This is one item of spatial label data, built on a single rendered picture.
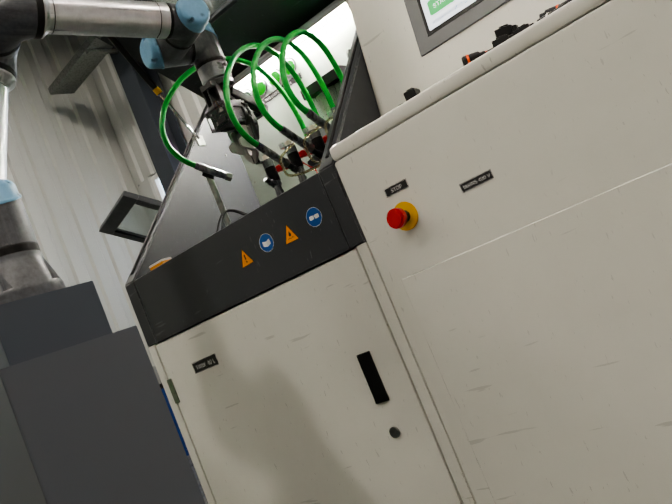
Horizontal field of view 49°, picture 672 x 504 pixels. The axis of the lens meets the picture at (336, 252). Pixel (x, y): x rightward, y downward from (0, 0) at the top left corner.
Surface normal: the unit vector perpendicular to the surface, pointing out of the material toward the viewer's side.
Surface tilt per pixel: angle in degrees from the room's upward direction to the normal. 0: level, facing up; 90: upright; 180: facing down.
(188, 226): 90
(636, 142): 90
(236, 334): 90
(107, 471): 90
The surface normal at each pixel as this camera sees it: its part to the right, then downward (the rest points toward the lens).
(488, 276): -0.58, 0.16
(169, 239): 0.72, -0.36
